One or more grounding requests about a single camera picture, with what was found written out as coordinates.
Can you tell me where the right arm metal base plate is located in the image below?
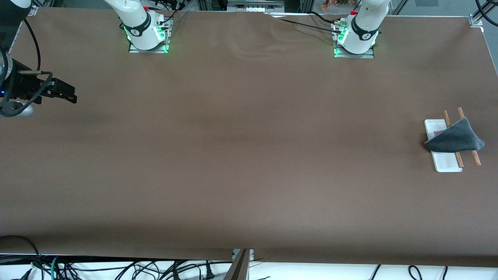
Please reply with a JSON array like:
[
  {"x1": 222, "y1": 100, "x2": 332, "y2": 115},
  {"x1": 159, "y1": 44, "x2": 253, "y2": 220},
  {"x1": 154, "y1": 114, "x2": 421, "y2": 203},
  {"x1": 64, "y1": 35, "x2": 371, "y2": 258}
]
[{"x1": 128, "y1": 17, "x2": 174, "y2": 54}]

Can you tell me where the grey power strip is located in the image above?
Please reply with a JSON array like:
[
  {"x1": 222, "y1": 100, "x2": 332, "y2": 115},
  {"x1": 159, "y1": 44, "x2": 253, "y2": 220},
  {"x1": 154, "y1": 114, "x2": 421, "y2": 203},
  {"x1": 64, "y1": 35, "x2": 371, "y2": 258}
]
[{"x1": 227, "y1": 0, "x2": 285, "y2": 12}]

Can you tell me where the brown wooden beam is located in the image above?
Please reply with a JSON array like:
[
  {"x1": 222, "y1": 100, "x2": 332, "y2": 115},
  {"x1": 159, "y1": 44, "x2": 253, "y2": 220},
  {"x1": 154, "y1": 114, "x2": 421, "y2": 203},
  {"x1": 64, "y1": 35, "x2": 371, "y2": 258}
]
[{"x1": 223, "y1": 249, "x2": 250, "y2": 280}]

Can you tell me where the pink and grey towel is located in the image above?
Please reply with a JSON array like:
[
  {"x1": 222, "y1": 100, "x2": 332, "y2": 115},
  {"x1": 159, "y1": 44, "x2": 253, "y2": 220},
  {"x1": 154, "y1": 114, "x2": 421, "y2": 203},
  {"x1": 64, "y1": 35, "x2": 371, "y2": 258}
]
[{"x1": 424, "y1": 117, "x2": 485, "y2": 154}]

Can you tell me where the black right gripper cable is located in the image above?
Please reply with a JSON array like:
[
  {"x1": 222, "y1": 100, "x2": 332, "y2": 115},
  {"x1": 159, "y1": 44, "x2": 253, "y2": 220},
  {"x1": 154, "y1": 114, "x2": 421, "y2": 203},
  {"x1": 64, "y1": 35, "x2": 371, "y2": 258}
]
[{"x1": 0, "y1": 19, "x2": 54, "y2": 117}]

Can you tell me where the white rectangular tray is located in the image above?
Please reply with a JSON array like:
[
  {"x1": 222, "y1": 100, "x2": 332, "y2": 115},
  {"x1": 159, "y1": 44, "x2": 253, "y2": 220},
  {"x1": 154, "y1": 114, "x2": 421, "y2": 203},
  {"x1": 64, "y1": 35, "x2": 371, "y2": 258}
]
[{"x1": 424, "y1": 107, "x2": 482, "y2": 173}]

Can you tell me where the orange colourful object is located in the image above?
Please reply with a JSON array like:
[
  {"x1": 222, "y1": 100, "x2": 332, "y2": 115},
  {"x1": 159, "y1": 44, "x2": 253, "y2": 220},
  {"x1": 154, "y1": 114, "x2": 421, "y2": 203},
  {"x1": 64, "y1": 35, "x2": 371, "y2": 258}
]
[{"x1": 321, "y1": 0, "x2": 360, "y2": 11}]

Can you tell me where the long black base cable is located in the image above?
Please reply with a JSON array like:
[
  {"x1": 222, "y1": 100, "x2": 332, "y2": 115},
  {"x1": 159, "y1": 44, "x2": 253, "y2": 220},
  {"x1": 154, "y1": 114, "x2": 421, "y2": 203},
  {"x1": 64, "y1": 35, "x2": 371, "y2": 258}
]
[{"x1": 264, "y1": 13, "x2": 345, "y2": 35}]

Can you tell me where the brown table cover sheet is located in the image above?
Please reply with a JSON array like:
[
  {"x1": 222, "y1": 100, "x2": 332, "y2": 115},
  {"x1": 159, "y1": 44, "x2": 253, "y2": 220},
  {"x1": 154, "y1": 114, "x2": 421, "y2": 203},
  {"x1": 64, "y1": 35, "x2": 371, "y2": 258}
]
[{"x1": 0, "y1": 7, "x2": 498, "y2": 268}]

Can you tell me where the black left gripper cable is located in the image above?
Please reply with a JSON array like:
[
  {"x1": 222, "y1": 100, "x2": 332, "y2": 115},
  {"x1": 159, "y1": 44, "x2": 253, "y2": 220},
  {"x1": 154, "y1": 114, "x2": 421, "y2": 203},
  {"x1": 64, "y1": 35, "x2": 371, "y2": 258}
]
[{"x1": 475, "y1": 0, "x2": 498, "y2": 18}]

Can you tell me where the thick black floor cable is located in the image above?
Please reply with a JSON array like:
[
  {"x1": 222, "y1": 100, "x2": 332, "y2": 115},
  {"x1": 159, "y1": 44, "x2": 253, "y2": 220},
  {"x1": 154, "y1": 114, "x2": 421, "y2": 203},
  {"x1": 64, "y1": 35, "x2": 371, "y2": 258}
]
[{"x1": 0, "y1": 235, "x2": 44, "y2": 280}]

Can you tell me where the grey base cable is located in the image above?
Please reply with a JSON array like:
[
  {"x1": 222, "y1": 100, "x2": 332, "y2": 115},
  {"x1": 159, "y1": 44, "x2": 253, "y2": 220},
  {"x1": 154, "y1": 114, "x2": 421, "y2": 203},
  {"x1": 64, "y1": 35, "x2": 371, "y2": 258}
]
[{"x1": 167, "y1": 11, "x2": 188, "y2": 32}]

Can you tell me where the small metal bracket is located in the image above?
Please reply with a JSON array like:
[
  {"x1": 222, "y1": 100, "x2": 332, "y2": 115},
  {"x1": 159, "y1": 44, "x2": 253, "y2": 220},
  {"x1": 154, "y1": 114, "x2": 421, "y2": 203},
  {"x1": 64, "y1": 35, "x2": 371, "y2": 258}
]
[{"x1": 232, "y1": 249, "x2": 254, "y2": 262}]

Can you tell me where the short black base cable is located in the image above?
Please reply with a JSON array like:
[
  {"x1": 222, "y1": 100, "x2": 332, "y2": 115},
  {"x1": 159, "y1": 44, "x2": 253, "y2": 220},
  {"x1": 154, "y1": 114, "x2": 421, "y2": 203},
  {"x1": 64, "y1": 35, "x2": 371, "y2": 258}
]
[{"x1": 309, "y1": 11, "x2": 343, "y2": 25}]

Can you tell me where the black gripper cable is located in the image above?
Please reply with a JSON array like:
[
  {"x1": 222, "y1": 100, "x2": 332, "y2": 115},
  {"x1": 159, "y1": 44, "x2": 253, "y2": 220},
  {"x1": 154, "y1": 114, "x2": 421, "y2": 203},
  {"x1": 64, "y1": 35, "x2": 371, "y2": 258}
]
[
  {"x1": 0, "y1": 19, "x2": 54, "y2": 117},
  {"x1": 475, "y1": 0, "x2": 498, "y2": 18}
]

